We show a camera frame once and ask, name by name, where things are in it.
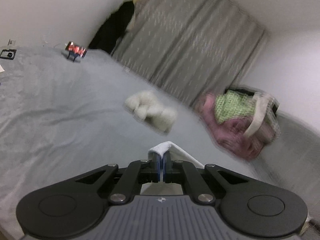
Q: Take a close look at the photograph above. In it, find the white garment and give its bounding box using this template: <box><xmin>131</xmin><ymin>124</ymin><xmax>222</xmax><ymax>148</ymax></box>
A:
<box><xmin>140</xmin><ymin>141</ymin><xmax>204</xmax><ymax>196</ymax></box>

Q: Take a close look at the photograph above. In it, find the white plush toy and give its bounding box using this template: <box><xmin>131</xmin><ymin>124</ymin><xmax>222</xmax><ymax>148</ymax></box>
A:
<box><xmin>124</xmin><ymin>90</ymin><xmax>177</xmax><ymax>133</ymax></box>

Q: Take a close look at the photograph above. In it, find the pink folded blanket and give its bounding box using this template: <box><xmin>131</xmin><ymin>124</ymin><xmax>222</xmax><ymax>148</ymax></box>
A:
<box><xmin>197</xmin><ymin>93</ymin><xmax>280</xmax><ymax>161</ymax></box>

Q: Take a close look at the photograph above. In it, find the green patterned cloth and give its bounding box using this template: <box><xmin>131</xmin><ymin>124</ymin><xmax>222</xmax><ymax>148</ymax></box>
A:
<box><xmin>214</xmin><ymin>90</ymin><xmax>255</xmax><ymax>124</ymax></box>

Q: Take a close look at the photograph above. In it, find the grey bed sheet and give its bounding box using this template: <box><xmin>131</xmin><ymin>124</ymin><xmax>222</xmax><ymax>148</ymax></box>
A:
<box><xmin>0</xmin><ymin>45</ymin><xmax>276</xmax><ymax>240</ymax></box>

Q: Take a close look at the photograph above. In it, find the grey patterned curtain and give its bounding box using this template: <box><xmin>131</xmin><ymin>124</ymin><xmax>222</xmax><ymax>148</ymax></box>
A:
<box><xmin>113</xmin><ymin>0</ymin><xmax>267</xmax><ymax>107</ymax></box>

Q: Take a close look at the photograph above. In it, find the red screen phone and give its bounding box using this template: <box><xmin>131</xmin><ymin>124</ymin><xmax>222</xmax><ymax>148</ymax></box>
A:
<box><xmin>65</xmin><ymin>41</ymin><xmax>87</xmax><ymax>62</ymax></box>

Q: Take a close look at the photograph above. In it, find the black hanging garment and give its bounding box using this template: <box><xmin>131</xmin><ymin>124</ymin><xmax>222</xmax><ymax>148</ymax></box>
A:
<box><xmin>88</xmin><ymin>0</ymin><xmax>135</xmax><ymax>54</ymax></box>

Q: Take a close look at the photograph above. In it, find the beige paper sheet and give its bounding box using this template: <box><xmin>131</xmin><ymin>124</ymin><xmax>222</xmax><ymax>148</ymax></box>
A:
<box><xmin>0</xmin><ymin>65</ymin><xmax>5</xmax><ymax>73</ymax></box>

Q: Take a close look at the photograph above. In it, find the black framed device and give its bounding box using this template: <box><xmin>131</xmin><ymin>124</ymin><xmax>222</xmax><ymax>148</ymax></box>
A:
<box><xmin>0</xmin><ymin>49</ymin><xmax>17</xmax><ymax>60</ymax></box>

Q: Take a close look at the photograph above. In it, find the beige cloth strap garment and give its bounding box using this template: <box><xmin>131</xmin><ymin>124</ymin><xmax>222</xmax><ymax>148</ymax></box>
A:
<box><xmin>244</xmin><ymin>92</ymin><xmax>272</xmax><ymax>138</ymax></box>

